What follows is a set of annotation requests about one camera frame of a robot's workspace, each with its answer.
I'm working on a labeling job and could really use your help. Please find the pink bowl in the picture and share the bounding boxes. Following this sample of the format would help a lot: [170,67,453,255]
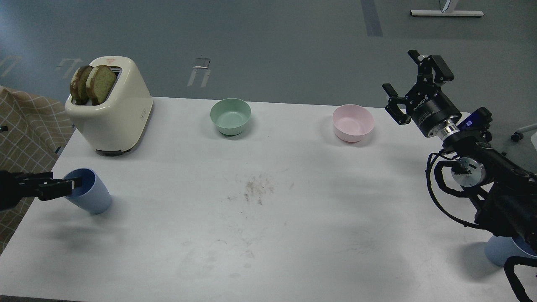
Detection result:
[332,104,375,143]

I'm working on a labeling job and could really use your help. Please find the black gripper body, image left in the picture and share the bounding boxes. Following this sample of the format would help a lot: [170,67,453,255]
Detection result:
[12,172,54,201]

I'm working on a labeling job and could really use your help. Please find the light blue cup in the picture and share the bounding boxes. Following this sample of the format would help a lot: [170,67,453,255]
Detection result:
[65,168,112,214]
[485,236,537,266]

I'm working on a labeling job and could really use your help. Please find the cream white toaster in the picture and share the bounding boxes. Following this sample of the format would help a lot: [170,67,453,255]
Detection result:
[65,56,153,156]

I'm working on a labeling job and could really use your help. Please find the beige checkered cloth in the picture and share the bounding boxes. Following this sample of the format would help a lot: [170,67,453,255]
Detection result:
[0,86,76,252]

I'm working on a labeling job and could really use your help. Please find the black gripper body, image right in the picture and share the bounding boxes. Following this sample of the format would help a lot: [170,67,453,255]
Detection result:
[386,55,461,138]

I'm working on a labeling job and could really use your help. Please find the white desk base bar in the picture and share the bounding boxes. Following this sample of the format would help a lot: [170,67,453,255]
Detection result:
[409,10,485,18]

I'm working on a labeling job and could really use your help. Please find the black chair caster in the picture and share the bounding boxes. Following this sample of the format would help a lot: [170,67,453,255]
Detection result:
[511,132,524,142]

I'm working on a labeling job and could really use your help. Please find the toast slice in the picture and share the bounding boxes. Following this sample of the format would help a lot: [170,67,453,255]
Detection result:
[86,65,117,106]
[70,65,93,105]

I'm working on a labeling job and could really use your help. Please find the toast slice left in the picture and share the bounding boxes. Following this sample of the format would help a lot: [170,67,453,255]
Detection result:
[70,65,93,105]

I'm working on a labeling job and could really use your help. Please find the mint green bowl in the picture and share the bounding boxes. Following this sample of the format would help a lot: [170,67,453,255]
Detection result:
[210,98,252,136]

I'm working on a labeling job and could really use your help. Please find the toast slice right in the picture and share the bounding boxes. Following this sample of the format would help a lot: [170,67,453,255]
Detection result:
[86,65,117,106]

